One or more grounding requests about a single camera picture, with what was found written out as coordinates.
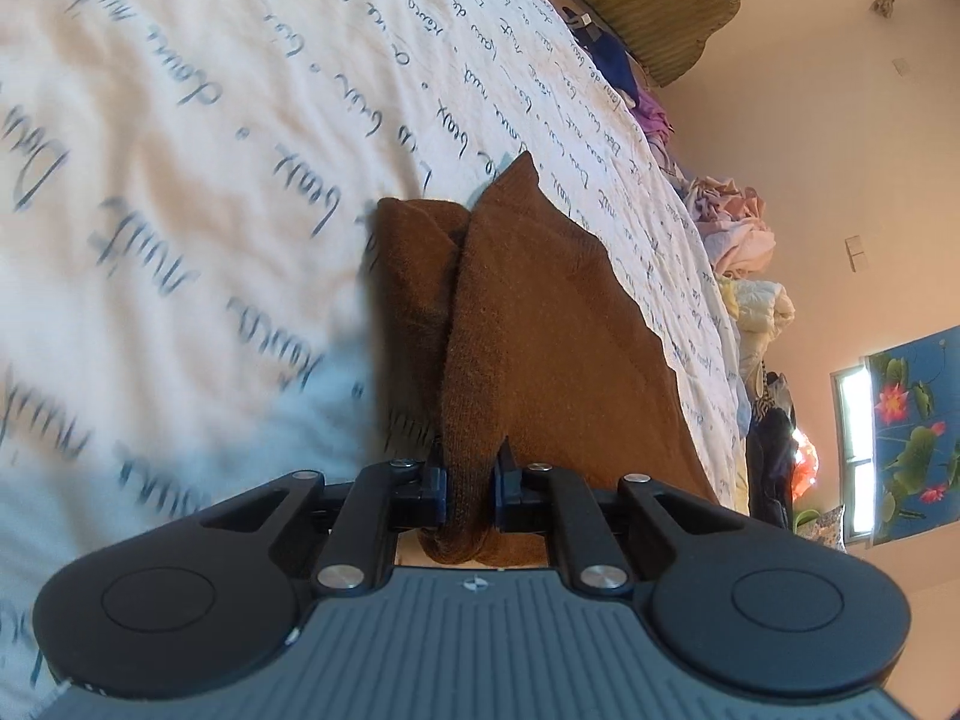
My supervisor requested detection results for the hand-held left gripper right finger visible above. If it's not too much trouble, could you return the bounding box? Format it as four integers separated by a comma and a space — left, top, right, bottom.
491, 442, 721, 599

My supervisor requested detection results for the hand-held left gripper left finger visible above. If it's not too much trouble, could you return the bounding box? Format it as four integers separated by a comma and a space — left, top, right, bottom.
199, 444, 452, 601

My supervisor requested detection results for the brown knit sweater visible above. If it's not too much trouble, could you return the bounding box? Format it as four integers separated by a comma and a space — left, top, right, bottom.
371, 151, 717, 568

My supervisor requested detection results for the pile of dark clothes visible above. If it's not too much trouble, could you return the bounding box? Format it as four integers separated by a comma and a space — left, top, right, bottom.
745, 367, 800, 535

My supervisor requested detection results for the pile of pink clothes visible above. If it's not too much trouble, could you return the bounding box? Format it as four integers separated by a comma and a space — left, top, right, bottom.
682, 176, 778, 280

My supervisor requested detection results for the orange pink cloth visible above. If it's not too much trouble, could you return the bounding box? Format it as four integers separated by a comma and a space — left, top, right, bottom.
790, 427, 819, 497

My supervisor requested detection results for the patterned cushion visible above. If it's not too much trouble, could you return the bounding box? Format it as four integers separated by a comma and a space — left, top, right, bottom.
795, 506, 849, 553

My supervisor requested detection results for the white script-print bedspread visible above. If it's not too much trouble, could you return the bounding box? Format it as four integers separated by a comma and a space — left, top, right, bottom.
0, 0, 752, 720

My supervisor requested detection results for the purple cloth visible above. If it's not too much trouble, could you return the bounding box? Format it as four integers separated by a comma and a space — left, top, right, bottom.
634, 90, 677, 160

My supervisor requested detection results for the blue floral curtain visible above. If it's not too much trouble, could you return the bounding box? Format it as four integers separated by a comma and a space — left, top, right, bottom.
866, 326, 960, 545

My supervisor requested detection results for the blue cloth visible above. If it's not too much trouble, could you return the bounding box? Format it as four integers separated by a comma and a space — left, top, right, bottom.
581, 22, 640, 92

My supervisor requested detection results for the green upholstered headboard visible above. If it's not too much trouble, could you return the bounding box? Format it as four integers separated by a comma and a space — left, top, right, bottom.
517, 0, 781, 88

